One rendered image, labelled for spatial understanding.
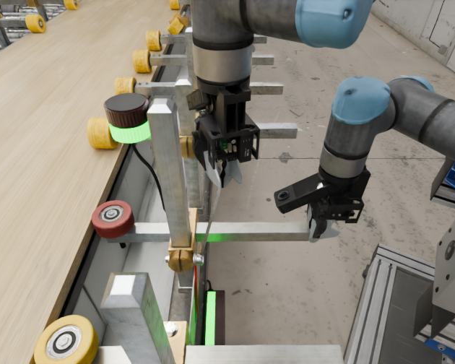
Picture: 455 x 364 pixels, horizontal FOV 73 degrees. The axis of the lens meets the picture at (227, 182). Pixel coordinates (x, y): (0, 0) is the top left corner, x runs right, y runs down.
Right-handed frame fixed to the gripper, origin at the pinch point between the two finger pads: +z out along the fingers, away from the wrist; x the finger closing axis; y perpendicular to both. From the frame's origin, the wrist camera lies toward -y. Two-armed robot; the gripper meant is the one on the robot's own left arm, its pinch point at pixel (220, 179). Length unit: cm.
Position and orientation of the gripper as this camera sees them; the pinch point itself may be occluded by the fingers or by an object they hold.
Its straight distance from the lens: 55.7
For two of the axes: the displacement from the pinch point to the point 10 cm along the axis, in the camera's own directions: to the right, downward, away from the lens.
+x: 9.4, -2.3, 2.6
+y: 3.5, 6.2, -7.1
